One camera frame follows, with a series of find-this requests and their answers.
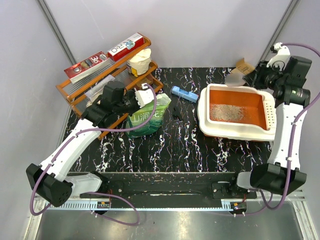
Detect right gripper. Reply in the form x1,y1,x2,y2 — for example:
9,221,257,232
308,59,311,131
241,60,286,91

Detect clear plastic scoop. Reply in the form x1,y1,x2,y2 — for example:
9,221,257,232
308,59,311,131
225,72,246,87

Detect green litter bag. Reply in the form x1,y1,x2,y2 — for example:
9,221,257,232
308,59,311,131
125,93,171,139

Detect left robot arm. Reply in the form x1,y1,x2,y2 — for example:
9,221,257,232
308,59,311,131
26,80,157,216

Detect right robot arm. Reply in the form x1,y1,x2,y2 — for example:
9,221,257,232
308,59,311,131
227,56,312,198

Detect brown cardboard box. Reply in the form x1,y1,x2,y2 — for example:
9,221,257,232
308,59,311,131
230,58,255,75

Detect clear plastic box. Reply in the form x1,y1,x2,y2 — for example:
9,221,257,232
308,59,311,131
84,75,115,98

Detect white orange litter box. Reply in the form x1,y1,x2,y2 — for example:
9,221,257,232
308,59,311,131
197,83,277,142

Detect litter granules in box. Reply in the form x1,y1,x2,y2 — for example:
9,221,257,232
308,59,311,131
209,104,244,123

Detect red silver toothpaste box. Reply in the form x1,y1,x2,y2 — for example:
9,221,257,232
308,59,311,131
64,51,109,83

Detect blue carton box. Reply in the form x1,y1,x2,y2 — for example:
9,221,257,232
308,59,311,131
170,86,199,103

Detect red white toothpaste box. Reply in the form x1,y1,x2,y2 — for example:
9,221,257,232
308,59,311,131
107,33,145,62

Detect orange wooden shelf rack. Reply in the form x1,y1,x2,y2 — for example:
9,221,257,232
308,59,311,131
55,32,164,141

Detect brown scouring pad pack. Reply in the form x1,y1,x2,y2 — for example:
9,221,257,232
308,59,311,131
137,74,154,88

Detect white paper bag upper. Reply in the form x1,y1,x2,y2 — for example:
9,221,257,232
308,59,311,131
126,48,152,77

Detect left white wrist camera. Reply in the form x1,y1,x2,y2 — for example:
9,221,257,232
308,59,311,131
134,83,155,108

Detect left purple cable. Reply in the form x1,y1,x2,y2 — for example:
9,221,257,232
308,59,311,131
29,83,158,226

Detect purple cable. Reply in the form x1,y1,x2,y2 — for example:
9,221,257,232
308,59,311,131
29,83,158,226
232,42,320,216

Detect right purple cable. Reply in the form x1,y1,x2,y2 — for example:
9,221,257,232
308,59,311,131
232,42,320,216

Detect aluminium rail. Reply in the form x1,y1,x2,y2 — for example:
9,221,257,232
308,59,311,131
45,185,262,214

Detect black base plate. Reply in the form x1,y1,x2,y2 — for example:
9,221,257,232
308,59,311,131
72,171,258,201

